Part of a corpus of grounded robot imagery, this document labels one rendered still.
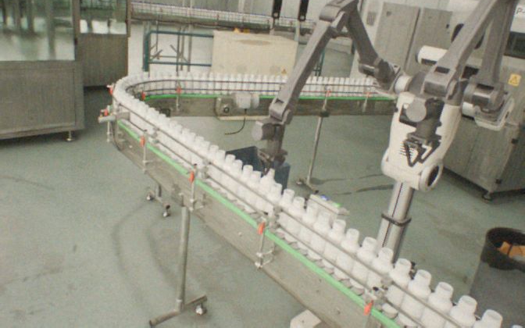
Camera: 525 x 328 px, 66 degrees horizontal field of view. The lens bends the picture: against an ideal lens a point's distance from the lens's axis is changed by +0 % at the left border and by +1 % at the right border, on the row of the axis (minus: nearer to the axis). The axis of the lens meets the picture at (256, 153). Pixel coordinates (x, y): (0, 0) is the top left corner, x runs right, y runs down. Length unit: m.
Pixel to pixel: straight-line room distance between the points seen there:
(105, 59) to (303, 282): 5.81
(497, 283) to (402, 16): 5.70
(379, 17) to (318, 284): 6.36
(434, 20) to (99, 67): 5.84
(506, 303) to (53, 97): 4.23
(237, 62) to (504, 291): 4.24
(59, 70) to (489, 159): 4.61
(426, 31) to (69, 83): 6.08
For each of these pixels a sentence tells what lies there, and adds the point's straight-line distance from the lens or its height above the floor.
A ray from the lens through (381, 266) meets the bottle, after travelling 1.28.
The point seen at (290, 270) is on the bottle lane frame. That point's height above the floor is 0.92.
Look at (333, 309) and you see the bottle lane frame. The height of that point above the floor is 0.90.
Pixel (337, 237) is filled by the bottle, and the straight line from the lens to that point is 1.35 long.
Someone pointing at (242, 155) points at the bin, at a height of 0.90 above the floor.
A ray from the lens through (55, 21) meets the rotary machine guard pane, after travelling 4.58.
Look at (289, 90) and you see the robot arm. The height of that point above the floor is 1.51.
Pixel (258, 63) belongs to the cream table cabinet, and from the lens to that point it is 5.87.
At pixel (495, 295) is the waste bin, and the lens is 2.82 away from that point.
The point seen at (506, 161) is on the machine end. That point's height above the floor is 0.49.
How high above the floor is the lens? 1.83
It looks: 22 degrees down
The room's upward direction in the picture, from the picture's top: 8 degrees clockwise
